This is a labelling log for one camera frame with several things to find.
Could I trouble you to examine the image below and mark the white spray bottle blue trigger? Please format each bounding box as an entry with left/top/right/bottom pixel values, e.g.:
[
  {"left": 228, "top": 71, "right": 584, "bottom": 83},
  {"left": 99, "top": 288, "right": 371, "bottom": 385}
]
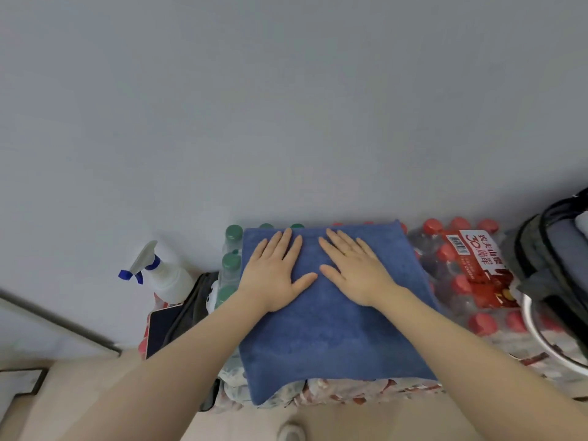
[{"left": 118, "top": 240, "right": 196, "bottom": 305}]

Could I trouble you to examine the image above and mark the person's left forearm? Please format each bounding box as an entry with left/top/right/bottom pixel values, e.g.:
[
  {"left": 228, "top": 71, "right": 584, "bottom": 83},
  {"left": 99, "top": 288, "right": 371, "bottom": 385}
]
[{"left": 60, "top": 288, "right": 274, "bottom": 441}]

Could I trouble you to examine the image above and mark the dark tablet with pink edge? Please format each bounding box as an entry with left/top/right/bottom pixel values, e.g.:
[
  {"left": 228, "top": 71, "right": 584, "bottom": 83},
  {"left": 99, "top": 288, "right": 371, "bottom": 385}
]
[{"left": 145, "top": 303, "right": 185, "bottom": 360}]

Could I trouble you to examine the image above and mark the pack of green cap bottles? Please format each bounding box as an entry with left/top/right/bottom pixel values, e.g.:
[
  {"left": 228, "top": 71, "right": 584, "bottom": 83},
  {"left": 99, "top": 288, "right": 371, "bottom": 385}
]
[{"left": 207, "top": 223, "right": 305, "bottom": 386}]

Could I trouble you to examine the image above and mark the person's left hand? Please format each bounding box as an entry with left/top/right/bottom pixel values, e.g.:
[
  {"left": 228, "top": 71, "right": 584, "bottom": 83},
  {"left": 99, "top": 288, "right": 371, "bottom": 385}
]
[{"left": 237, "top": 228, "right": 319, "bottom": 314}]

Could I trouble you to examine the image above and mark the person's right forearm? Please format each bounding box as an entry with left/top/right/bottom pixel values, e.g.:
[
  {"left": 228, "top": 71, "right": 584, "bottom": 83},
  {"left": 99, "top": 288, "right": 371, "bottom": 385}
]
[{"left": 367, "top": 285, "right": 588, "bottom": 441}]

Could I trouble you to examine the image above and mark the black grey backpack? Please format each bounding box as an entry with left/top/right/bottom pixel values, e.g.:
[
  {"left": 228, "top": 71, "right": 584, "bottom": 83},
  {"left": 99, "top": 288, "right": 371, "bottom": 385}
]
[{"left": 502, "top": 187, "right": 588, "bottom": 361}]

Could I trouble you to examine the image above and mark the blue towel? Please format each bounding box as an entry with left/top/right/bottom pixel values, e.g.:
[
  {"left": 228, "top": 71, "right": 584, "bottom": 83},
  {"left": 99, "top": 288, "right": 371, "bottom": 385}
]
[{"left": 238, "top": 220, "right": 443, "bottom": 406}]

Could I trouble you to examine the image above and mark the person's white shoe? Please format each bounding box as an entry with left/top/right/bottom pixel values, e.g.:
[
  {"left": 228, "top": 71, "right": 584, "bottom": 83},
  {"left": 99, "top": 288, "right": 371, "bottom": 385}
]
[{"left": 277, "top": 422, "right": 307, "bottom": 441}]

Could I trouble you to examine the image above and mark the person's right hand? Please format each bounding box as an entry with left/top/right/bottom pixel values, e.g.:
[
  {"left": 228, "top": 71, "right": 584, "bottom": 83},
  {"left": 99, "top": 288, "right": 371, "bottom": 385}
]
[{"left": 318, "top": 228, "right": 401, "bottom": 309}]

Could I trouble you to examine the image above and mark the wrapped bottle pack under towel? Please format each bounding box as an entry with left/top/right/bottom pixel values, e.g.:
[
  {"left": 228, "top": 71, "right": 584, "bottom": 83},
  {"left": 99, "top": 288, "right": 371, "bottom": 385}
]
[{"left": 220, "top": 220, "right": 444, "bottom": 411}]

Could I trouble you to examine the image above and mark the pack of red cap bottles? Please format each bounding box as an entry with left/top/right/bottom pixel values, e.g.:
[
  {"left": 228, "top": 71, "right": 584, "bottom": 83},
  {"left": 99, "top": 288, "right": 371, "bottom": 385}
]
[{"left": 406, "top": 217, "right": 588, "bottom": 391}]

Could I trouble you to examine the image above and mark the black fabric bag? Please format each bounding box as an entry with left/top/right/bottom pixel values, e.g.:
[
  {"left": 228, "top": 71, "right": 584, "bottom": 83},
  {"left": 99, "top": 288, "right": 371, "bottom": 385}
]
[{"left": 158, "top": 271, "right": 222, "bottom": 412}]

